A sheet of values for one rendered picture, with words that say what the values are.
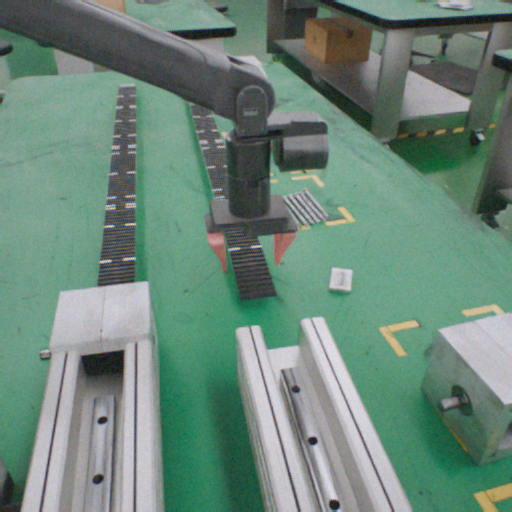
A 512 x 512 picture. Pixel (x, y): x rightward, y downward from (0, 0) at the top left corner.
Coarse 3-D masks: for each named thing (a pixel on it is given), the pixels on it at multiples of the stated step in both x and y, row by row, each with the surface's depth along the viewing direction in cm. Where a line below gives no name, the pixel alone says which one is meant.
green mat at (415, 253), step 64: (0, 128) 126; (64, 128) 126; (192, 128) 126; (0, 192) 97; (64, 192) 98; (192, 192) 98; (320, 192) 98; (384, 192) 98; (0, 256) 79; (64, 256) 79; (192, 256) 79; (320, 256) 79; (384, 256) 79; (448, 256) 79; (0, 320) 67; (192, 320) 67; (256, 320) 67; (384, 320) 67; (448, 320) 67; (0, 384) 58; (192, 384) 58; (384, 384) 58; (0, 448) 51; (192, 448) 51; (384, 448) 51; (448, 448) 51
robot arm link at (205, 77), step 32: (0, 0) 48; (32, 0) 48; (64, 0) 49; (32, 32) 50; (64, 32) 50; (96, 32) 51; (128, 32) 51; (160, 32) 53; (96, 64) 53; (128, 64) 53; (160, 64) 53; (192, 64) 53; (224, 64) 54; (192, 96) 55; (224, 96) 55
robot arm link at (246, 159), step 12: (228, 132) 62; (276, 132) 61; (228, 144) 60; (240, 144) 59; (252, 144) 59; (264, 144) 60; (276, 144) 62; (228, 156) 61; (240, 156) 60; (252, 156) 60; (264, 156) 61; (276, 156) 63; (228, 168) 63; (240, 168) 61; (252, 168) 61; (264, 168) 62; (252, 180) 63
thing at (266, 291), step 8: (240, 288) 69; (248, 288) 68; (256, 288) 68; (264, 288) 68; (272, 288) 69; (240, 296) 67; (248, 296) 67; (256, 296) 68; (264, 296) 68; (272, 296) 68
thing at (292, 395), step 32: (320, 320) 54; (256, 352) 51; (288, 352) 56; (320, 352) 50; (256, 384) 47; (288, 384) 51; (320, 384) 49; (352, 384) 47; (256, 416) 44; (288, 416) 49; (320, 416) 49; (352, 416) 44; (256, 448) 47; (288, 448) 42; (320, 448) 45; (352, 448) 42; (288, 480) 39; (320, 480) 42; (352, 480) 42; (384, 480) 39
